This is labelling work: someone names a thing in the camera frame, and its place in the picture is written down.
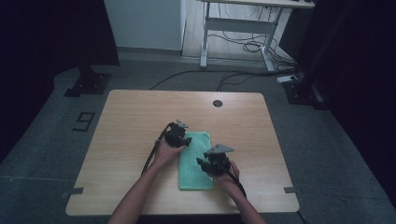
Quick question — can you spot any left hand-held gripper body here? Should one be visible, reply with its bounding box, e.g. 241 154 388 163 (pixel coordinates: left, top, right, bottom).
163 119 190 147

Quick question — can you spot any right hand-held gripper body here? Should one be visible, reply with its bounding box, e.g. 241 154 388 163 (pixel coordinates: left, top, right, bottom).
205 143 235 175

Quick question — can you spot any green cloth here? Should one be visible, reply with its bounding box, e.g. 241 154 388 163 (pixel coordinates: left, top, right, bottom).
177 131 215 191

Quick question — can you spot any person's right hand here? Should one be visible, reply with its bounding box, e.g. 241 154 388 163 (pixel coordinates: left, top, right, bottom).
213 161 241 190

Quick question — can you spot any person's left hand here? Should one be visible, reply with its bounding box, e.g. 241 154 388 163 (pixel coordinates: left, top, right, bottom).
152 138 188 169

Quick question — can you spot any grey tape strip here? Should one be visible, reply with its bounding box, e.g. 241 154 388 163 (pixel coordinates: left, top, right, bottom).
283 186 304 196

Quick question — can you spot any black stand base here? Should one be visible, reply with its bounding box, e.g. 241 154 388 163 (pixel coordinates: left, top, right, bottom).
282 77 325 110
63 64 113 98

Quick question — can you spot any white power strip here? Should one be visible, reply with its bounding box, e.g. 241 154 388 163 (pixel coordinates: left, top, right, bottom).
276 75 299 84

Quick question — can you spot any dark curtain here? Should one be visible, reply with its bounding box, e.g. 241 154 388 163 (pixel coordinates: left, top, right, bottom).
279 0 396 206
0 0 121 164

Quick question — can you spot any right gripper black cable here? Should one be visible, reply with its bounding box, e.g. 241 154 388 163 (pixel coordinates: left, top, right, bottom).
219 161 248 199

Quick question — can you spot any long black floor cable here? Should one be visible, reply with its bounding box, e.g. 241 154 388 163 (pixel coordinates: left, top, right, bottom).
148 69 283 91

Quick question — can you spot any tangle of black cables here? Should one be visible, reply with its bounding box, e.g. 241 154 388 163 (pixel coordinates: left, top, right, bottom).
207 3 297 69

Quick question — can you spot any white desk frame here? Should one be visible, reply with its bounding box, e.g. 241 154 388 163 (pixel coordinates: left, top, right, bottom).
197 0 316 73

